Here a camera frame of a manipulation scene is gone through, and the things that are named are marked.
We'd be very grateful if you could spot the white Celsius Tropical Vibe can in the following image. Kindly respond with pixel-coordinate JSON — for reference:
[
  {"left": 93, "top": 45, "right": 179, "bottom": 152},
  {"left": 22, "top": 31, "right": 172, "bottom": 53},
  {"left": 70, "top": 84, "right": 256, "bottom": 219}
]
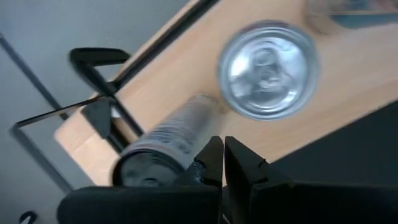
[{"left": 111, "top": 93, "right": 224, "bottom": 187}]

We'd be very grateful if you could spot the silver Diet Coke can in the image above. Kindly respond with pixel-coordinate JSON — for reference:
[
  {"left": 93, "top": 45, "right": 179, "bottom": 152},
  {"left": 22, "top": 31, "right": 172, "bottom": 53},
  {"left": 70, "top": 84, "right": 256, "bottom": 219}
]
[{"left": 217, "top": 20, "right": 320, "bottom": 121}]

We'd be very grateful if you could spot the wooden shelf board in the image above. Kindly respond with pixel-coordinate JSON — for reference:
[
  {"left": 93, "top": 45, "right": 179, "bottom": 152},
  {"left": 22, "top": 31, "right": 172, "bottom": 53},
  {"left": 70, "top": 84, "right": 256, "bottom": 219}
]
[{"left": 53, "top": 0, "right": 398, "bottom": 187}]

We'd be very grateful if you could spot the blue silver Red Bull can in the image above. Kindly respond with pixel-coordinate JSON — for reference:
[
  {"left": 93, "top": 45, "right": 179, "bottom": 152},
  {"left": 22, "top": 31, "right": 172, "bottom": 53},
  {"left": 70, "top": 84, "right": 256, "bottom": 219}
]
[{"left": 303, "top": 0, "right": 398, "bottom": 35}]

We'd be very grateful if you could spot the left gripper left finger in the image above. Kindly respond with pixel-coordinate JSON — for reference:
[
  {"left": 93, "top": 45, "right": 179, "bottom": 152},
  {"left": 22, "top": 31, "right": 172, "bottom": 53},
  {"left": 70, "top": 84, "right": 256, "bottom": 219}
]
[{"left": 57, "top": 135, "right": 224, "bottom": 224}]

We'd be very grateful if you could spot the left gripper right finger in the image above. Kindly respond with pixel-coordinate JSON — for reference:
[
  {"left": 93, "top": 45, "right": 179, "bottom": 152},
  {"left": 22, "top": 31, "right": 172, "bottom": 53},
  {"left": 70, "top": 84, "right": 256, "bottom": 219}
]
[{"left": 224, "top": 136, "right": 398, "bottom": 224}]

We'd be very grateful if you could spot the black table frame rail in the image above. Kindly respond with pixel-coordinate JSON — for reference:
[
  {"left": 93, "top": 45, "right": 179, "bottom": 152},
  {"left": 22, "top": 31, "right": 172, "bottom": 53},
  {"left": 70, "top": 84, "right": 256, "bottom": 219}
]
[{"left": 113, "top": 0, "right": 221, "bottom": 91}]

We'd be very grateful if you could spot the black table mat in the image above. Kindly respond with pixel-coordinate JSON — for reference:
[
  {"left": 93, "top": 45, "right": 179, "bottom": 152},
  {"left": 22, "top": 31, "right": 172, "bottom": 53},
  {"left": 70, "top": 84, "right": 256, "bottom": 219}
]
[{"left": 270, "top": 99, "right": 398, "bottom": 187}]

